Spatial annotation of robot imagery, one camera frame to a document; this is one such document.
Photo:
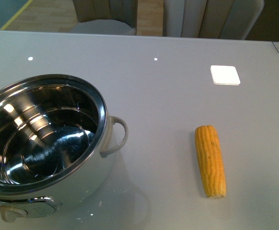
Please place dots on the yellow corn cob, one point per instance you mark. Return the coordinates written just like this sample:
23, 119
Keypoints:
210, 161

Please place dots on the white electric cooking pot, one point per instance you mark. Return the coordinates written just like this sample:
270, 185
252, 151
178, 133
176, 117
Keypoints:
56, 146

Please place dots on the beige chair left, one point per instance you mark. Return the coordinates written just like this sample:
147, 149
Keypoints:
113, 17

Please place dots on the beige chair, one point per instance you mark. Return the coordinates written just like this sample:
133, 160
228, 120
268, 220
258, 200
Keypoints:
113, 17
216, 19

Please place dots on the beige chair right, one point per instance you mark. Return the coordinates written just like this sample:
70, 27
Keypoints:
216, 19

